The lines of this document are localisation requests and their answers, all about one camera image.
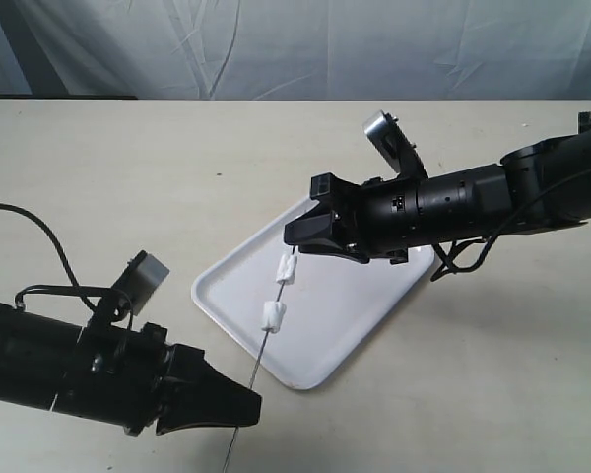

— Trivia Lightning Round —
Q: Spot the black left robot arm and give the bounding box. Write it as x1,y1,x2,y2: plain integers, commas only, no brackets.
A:
0,303,262,436

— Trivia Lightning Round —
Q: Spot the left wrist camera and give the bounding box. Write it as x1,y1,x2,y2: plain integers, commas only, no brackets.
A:
112,250,169,318

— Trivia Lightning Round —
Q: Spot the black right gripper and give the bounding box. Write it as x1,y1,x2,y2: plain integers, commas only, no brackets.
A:
283,172,424,264

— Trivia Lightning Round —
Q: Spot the thin metal skewer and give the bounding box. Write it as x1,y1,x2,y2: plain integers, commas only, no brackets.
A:
224,255,296,473

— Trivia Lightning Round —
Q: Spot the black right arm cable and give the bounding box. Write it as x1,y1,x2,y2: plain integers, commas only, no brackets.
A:
430,162,591,285

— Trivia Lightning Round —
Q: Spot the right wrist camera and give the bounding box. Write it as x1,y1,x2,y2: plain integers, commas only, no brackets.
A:
363,110,427,181

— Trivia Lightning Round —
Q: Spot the white marshmallow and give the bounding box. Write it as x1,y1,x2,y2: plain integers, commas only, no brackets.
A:
275,253,297,285
261,301,287,334

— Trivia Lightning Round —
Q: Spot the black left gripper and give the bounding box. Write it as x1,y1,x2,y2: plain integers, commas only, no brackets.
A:
53,323,262,436

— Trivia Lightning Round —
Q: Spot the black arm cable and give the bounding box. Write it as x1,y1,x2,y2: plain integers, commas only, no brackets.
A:
0,203,134,331
430,162,591,285

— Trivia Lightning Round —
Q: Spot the white plastic tray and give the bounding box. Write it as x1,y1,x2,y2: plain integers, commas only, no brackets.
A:
191,198,434,390

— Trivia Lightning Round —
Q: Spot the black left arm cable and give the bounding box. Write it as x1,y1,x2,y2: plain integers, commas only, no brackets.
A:
0,203,134,331

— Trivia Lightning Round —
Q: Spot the white backdrop cloth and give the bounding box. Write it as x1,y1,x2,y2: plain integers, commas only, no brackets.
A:
0,1,591,101

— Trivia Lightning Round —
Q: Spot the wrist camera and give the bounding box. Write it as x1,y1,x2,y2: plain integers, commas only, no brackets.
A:
112,250,169,318
363,110,427,181

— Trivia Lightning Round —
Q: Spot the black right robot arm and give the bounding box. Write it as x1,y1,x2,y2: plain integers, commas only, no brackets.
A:
283,110,591,264

